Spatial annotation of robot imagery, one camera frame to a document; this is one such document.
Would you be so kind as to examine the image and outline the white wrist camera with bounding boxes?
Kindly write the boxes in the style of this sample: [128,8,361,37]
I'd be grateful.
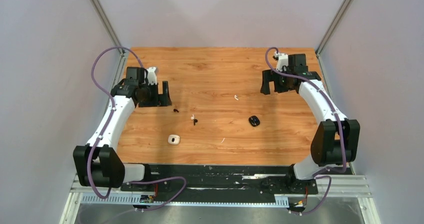
[273,51,289,72]
[146,66,159,85]

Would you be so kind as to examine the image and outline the white slotted cable duct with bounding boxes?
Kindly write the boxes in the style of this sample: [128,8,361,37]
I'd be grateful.
[80,195,290,208]

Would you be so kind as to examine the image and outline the right aluminium frame post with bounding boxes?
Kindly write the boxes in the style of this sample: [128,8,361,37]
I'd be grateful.
[315,0,353,57]

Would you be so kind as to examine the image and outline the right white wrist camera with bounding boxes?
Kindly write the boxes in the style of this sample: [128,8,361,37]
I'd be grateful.
[273,51,289,72]

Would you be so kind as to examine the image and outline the white earbud charging case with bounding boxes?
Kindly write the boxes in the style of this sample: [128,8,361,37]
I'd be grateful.
[167,135,181,145]

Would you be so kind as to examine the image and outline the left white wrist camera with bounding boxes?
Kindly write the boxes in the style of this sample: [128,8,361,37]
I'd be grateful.
[146,66,159,85]

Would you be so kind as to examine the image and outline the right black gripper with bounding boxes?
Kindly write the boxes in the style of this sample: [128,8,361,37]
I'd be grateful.
[260,67,294,95]

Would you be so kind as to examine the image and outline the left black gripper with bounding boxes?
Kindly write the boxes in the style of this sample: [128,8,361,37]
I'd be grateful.
[138,81,172,108]

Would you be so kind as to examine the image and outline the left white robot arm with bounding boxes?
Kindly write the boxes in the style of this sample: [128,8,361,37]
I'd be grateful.
[73,66,172,191]

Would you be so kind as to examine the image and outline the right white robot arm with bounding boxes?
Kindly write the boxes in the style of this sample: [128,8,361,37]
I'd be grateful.
[260,50,361,193]

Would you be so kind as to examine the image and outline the left aluminium frame post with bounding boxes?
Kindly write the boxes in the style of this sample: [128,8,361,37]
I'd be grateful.
[82,0,128,55]

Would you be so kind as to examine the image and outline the aluminium frame post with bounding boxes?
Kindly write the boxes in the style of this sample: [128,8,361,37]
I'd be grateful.
[82,0,128,55]
[315,0,353,57]

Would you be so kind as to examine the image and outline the black earbud charging case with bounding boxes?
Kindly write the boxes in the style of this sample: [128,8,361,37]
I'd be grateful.
[248,115,261,127]

